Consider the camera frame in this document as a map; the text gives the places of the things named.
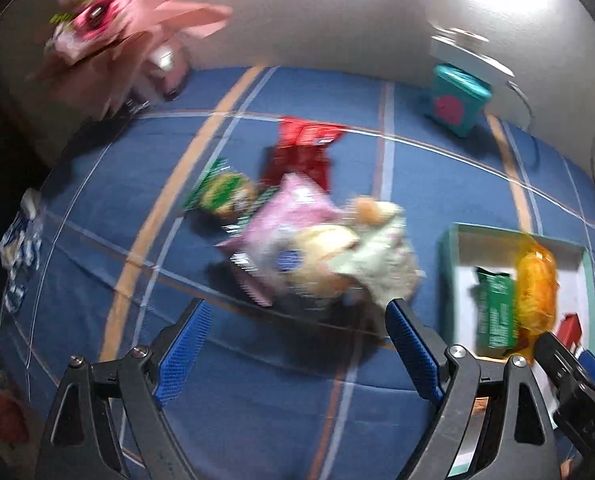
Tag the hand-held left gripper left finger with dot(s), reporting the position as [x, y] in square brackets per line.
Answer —
[182, 355]

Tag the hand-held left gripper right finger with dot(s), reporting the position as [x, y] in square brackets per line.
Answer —
[415, 350]

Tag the dark red snack packet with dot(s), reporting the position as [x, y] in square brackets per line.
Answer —
[570, 330]

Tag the teal cardboard tray box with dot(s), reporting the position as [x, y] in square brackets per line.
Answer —
[465, 290]

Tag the green biscuit packet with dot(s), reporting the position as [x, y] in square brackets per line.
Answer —
[497, 310]

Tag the pale green white packet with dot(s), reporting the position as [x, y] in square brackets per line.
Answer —
[387, 255]

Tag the orange gold snack packet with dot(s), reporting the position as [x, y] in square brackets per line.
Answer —
[535, 290]

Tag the clear bread packet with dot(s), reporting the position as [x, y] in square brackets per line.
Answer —
[317, 255]

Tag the small cake roll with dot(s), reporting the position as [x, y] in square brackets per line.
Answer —
[368, 211]

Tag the pink snack packet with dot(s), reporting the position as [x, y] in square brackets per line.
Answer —
[282, 230]

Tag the green-edged clear cracker packet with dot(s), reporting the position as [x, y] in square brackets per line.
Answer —
[222, 192]

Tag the small red snack packet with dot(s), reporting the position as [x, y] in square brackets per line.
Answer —
[302, 152]

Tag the blue plaid bed sheet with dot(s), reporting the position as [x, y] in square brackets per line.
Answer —
[127, 185]

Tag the crumpled blue white wrapper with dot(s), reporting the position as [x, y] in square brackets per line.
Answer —
[20, 250]

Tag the teal box with pink print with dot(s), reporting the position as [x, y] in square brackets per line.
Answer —
[457, 100]

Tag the glass vase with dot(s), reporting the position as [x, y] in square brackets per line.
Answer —
[165, 72]

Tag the white power strip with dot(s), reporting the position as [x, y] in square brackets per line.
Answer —
[470, 57]

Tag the white gooseneck lamp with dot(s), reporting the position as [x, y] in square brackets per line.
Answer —
[460, 35]

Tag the pink flower bouquet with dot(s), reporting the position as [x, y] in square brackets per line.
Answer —
[107, 25]

